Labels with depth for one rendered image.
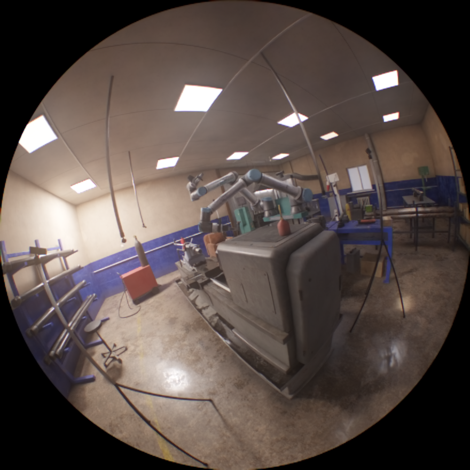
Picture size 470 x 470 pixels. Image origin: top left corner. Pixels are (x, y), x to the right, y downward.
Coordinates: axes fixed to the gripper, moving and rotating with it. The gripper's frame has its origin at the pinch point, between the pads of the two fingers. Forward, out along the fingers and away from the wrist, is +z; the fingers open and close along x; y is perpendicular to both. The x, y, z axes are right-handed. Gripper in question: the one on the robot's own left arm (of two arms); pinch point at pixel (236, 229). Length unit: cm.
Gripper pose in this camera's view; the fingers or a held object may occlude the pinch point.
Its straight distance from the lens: 140.2
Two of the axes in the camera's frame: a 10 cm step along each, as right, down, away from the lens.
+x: 0.9, -0.1, -10.0
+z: 9.9, 0.6, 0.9
